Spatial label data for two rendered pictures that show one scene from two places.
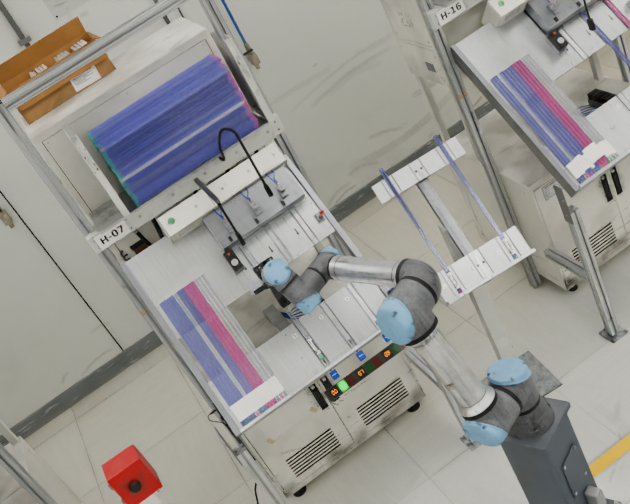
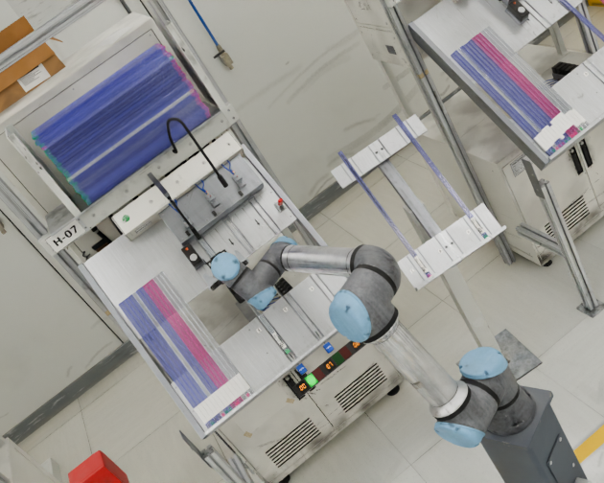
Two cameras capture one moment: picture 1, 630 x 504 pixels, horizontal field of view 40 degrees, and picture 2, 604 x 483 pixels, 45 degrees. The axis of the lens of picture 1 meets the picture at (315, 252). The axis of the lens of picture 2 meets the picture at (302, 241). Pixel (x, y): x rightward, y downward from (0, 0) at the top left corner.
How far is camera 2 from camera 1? 0.63 m
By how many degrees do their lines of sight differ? 2
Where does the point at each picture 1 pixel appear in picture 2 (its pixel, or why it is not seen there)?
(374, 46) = (343, 42)
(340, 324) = (306, 315)
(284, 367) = (249, 363)
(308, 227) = (268, 217)
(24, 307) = (24, 308)
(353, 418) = (332, 406)
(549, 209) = (519, 185)
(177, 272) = (136, 270)
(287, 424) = (264, 417)
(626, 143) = (595, 111)
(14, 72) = not seen: outside the picture
